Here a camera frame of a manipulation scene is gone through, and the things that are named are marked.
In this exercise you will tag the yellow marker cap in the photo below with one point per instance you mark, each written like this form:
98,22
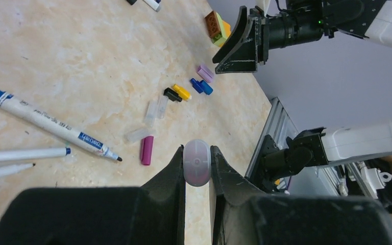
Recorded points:
182,92

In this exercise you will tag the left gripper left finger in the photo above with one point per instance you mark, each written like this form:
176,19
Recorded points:
153,213

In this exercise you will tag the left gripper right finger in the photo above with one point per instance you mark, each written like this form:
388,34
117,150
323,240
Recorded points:
241,213

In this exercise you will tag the lilac highlighter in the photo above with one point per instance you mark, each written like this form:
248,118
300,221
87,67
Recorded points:
197,163

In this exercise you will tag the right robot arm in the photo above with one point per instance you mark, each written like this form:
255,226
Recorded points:
328,62

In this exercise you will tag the lilac highlighter cap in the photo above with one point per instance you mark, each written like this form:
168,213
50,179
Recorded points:
205,73

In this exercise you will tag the yellow orange block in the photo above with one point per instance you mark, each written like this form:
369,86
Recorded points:
218,30

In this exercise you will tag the thin marker dark blue cap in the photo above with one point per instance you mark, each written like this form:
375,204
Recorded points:
33,154

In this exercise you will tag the magenta marker cap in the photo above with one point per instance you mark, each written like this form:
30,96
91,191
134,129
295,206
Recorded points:
146,150

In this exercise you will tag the thin marker black cap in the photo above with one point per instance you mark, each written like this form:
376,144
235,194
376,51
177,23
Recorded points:
13,169

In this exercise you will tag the white marker blue cap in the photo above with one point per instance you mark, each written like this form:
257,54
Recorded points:
22,109

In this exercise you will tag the thin marker navy cap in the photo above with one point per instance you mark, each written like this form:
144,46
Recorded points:
153,4

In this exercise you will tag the blue wide marker cap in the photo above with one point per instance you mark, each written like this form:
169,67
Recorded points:
207,89

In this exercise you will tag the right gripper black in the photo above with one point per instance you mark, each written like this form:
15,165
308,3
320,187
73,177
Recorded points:
300,22

